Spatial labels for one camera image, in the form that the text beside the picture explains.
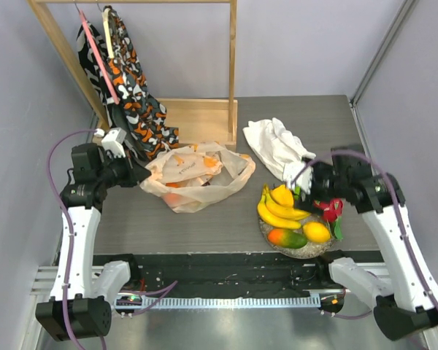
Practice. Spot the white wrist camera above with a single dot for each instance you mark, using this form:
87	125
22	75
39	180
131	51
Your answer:
113	140
299	178

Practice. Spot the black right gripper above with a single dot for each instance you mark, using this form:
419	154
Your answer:
314	187

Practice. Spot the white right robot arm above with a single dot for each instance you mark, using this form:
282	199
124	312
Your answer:
409	303

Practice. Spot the speckled ceramic plate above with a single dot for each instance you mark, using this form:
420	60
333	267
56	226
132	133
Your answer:
310	250

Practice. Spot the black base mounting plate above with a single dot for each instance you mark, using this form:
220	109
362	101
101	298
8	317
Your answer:
230	275

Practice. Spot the white slotted cable duct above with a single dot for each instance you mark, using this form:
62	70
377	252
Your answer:
133	302

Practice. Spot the orange fake tangerine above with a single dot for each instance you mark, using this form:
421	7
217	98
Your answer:
173	199

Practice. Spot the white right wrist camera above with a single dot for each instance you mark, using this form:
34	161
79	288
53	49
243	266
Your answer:
299	178

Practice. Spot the cream clothes hanger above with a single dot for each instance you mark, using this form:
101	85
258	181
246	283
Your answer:
107	34

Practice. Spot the green fake watermelon ball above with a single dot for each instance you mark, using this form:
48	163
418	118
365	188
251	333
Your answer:
297	192

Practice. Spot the wooden clothes rack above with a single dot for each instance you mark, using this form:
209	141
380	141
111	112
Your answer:
198	119

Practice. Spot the yellow fake lemon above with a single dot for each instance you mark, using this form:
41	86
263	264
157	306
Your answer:
316	232

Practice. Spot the translucent plastic shopping bag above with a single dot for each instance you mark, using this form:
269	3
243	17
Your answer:
211	173

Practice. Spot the pink clothes hanger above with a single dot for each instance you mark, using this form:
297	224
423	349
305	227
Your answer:
98	57

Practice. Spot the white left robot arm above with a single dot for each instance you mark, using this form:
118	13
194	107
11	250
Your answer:
80	304

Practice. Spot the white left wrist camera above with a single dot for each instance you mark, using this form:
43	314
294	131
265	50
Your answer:
113	140

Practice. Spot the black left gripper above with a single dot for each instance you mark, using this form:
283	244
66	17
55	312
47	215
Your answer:
135	172

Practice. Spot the green fake mango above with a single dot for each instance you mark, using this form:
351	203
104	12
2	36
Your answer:
286	238

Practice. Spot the yellow fake bell pepper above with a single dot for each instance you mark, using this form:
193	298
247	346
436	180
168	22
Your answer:
283	196

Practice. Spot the yellow fake banana bunch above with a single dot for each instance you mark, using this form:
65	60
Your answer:
279	216

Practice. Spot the white crumpled cloth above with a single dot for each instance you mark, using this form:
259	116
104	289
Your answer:
277	148

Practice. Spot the orange camouflage patterned garment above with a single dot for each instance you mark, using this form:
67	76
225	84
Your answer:
139	113

